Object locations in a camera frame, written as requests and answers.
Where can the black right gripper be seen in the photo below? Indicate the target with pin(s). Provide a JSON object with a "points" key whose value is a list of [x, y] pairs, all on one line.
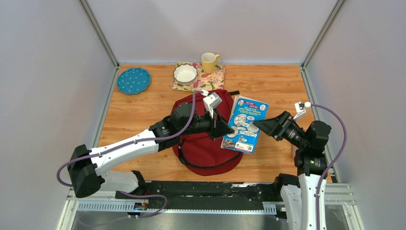
{"points": [[275, 126]]}

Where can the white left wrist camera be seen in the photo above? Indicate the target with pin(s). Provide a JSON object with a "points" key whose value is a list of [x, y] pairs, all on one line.
{"points": [[211, 101]]}

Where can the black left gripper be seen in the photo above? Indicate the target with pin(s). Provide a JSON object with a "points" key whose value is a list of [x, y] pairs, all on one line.
{"points": [[218, 128]]}

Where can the blue polka dot plate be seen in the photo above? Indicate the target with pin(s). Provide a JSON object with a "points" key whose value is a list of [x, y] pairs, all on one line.
{"points": [[133, 81]]}

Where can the white scalloped bowl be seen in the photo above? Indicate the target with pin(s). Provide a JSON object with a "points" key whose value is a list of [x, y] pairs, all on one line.
{"points": [[185, 74]]}

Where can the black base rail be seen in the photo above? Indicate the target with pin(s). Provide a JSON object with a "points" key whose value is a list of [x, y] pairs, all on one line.
{"points": [[209, 196]]}

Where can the floral serving tray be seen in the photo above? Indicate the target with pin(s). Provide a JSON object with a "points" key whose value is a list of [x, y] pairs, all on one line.
{"points": [[203, 81]]}

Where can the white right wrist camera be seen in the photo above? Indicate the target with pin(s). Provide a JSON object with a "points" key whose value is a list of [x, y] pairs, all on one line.
{"points": [[301, 110]]}

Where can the blue comic book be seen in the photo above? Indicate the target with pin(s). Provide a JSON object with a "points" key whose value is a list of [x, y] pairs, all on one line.
{"points": [[245, 112]]}

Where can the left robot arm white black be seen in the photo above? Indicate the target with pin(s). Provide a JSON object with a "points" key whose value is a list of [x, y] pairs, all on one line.
{"points": [[86, 166]]}

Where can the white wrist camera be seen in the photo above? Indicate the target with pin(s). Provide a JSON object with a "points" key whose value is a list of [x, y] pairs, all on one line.
{"points": [[301, 110], [211, 101]]}

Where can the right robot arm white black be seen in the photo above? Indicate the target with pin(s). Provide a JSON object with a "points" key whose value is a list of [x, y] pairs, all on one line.
{"points": [[302, 194]]}

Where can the yellow mug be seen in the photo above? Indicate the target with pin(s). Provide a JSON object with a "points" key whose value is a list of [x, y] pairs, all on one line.
{"points": [[209, 62]]}

